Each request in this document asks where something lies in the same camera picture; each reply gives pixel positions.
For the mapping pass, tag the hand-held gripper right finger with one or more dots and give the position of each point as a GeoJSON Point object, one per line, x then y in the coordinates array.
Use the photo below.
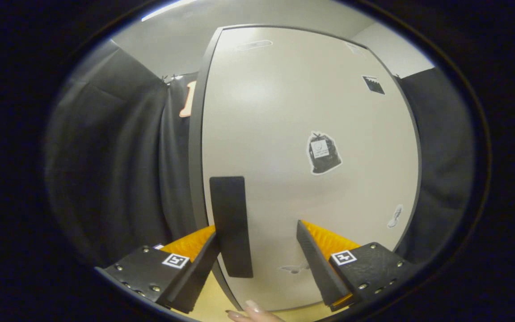
{"type": "Point", "coordinates": [318, 268]}

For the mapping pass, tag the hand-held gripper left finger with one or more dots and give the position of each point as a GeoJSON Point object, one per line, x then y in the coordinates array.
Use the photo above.
{"type": "Point", "coordinates": [197, 277]}

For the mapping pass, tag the grey shoe cabinet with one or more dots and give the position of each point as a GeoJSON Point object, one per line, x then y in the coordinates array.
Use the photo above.
{"type": "Point", "coordinates": [196, 134]}

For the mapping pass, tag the black backdrop cloth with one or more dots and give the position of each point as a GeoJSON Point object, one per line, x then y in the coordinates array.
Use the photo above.
{"type": "Point", "coordinates": [114, 156]}

